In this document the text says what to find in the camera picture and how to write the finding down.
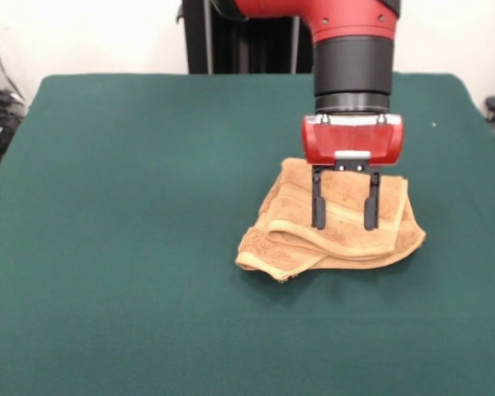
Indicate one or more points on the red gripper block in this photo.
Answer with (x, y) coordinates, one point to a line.
(354, 142)

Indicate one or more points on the tan terry towel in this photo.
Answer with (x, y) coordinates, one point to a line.
(342, 198)

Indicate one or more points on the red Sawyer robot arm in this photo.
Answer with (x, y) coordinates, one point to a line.
(354, 62)

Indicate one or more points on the dark green table cloth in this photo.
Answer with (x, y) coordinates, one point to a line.
(107, 247)

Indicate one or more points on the black equipment pile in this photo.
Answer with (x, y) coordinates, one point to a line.
(6, 123)

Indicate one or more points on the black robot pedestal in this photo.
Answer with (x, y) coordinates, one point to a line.
(198, 41)

